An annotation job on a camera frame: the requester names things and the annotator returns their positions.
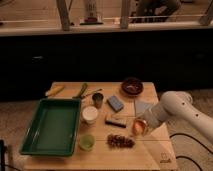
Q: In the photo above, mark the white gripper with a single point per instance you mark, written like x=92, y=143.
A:
x=149, y=122

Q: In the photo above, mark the red yellow apple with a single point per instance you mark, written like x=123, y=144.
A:
x=138, y=127

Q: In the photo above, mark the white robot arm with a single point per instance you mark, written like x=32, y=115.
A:
x=177, y=103

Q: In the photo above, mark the white paper cup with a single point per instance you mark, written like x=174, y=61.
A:
x=89, y=114

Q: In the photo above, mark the small green cup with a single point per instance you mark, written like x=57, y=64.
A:
x=86, y=142

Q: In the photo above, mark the grey folded cloth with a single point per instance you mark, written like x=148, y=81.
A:
x=141, y=107

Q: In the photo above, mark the dark brown bowl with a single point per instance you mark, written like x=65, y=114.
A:
x=132, y=86

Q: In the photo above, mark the wooden block eraser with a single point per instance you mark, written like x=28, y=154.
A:
x=120, y=122

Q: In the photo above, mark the blue sponge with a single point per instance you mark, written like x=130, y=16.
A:
x=115, y=103

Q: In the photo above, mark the brown pine cone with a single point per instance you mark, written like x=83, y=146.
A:
x=119, y=141

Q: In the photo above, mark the green plastic tray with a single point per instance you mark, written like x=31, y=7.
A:
x=53, y=129

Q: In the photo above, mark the green handled peeler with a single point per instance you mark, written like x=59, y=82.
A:
x=82, y=90

